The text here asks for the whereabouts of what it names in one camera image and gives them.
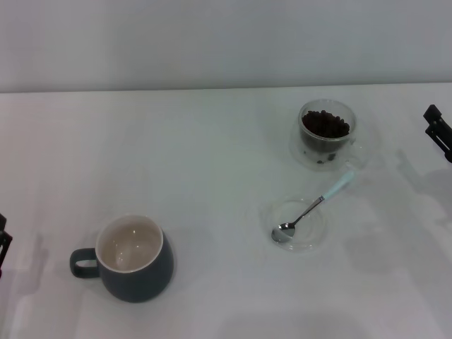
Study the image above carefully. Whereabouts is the pile of coffee beans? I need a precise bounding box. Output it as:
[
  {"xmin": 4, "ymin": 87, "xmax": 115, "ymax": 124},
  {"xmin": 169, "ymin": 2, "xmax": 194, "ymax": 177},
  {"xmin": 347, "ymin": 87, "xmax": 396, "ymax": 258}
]
[{"xmin": 300, "ymin": 109, "xmax": 352, "ymax": 153}]

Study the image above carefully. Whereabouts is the clear glass saucer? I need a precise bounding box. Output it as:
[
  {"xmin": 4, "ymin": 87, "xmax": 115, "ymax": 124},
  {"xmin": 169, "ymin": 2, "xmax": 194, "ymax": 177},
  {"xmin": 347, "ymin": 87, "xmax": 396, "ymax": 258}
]
[{"xmin": 260, "ymin": 198, "xmax": 328, "ymax": 253}]

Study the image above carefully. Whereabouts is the blue-handled metal spoon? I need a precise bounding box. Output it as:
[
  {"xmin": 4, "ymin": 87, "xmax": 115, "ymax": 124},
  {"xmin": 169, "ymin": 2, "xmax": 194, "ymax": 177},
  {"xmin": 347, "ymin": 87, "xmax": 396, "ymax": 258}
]
[{"xmin": 270, "ymin": 168, "xmax": 357, "ymax": 244}]

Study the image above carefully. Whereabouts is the double-walled glass cup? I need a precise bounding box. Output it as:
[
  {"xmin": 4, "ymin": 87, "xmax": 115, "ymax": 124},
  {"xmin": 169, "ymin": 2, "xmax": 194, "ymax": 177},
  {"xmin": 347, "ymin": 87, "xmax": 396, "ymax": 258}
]
[{"xmin": 290, "ymin": 99, "xmax": 371, "ymax": 173}]

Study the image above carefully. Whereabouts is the dark grey ceramic mug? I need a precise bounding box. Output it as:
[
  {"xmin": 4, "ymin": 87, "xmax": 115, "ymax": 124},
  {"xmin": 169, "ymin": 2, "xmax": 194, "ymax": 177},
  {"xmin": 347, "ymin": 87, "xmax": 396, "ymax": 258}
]
[{"xmin": 69, "ymin": 214, "xmax": 174, "ymax": 304}]

